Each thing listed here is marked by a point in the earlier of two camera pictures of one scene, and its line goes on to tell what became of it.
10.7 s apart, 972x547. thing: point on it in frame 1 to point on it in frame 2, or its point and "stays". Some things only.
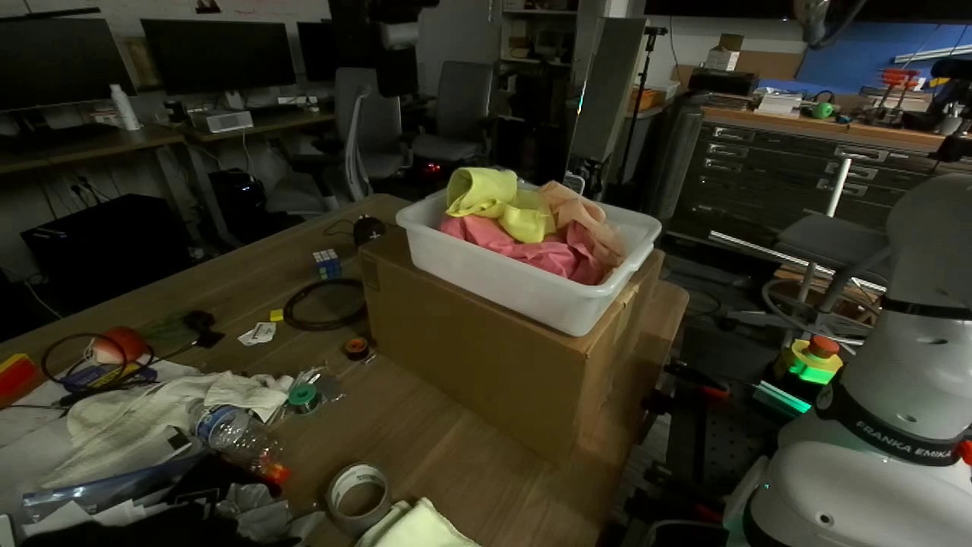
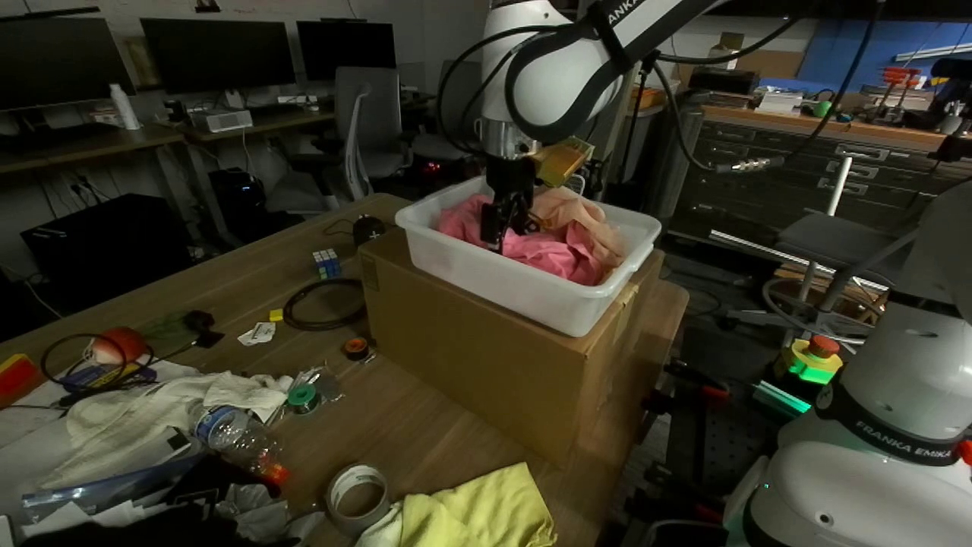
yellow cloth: [497, 194] to [499, 509]
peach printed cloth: [583, 221] stays
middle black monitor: [199, 53] stays
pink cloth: [568, 253] stays
